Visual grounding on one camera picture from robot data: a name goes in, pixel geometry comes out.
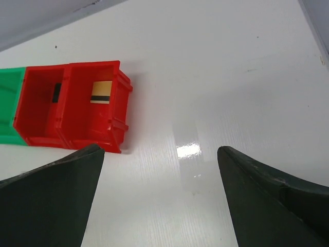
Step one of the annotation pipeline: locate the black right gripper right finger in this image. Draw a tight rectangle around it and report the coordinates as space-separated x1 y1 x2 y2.
217 146 328 246

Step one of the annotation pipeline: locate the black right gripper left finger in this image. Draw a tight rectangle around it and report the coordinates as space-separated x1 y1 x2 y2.
1 144 105 246

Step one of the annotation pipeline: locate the black card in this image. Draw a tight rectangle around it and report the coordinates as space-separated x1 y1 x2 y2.
52 83 62 103

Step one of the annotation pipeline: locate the gold card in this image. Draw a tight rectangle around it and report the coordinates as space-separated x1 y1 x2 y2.
90 81 112 104

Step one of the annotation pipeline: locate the red bin middle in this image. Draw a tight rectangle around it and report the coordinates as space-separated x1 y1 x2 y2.
13 65 67 149

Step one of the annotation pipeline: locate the red bin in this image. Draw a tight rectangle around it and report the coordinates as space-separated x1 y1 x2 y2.
56 61 133 153
13 65 67 149

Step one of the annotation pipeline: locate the red bin right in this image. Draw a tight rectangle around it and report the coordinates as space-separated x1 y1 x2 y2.
56 61 133 153

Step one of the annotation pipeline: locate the green bin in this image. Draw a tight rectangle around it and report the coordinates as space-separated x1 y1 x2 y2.
1 67 27 146

